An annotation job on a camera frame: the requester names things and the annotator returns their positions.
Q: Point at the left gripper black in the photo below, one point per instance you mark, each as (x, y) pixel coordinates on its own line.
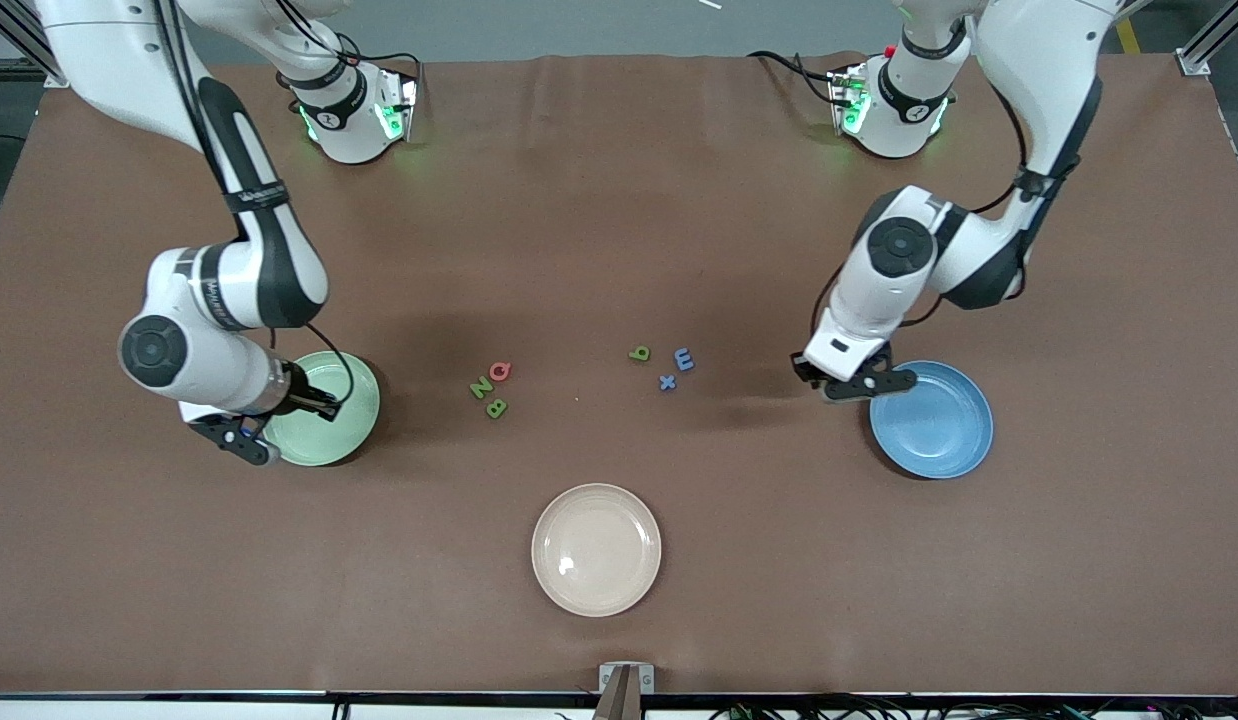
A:
(807, 370)

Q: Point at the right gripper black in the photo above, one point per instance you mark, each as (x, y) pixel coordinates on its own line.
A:
(301, 391)

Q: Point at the blue foam letter E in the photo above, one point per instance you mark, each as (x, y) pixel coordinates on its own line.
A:
(684, 359)

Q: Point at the green foam letter N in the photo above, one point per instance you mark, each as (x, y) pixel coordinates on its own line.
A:
(481, 388)

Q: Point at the pink foam letter Q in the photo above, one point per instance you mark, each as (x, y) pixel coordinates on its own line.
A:
(500, 371)

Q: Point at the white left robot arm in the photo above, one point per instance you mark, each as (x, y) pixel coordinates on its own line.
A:
(1029, 60)

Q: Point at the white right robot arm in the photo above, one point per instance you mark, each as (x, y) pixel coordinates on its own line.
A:
(229, 290)

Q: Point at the green plate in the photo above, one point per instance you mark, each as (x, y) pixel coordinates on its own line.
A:
(349, 440)

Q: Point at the blue plate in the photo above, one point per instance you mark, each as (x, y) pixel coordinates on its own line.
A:
(931, 420)

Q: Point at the brown table mat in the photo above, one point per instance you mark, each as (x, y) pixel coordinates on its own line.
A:
(619, 250)

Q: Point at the beige plate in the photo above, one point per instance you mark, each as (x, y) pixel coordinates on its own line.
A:
(596, 550)

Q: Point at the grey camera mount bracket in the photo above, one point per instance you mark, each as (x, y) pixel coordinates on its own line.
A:
(627, 690)

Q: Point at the aluminium frame post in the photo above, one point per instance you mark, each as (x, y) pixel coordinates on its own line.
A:
(1194, 62)
(51, 76)

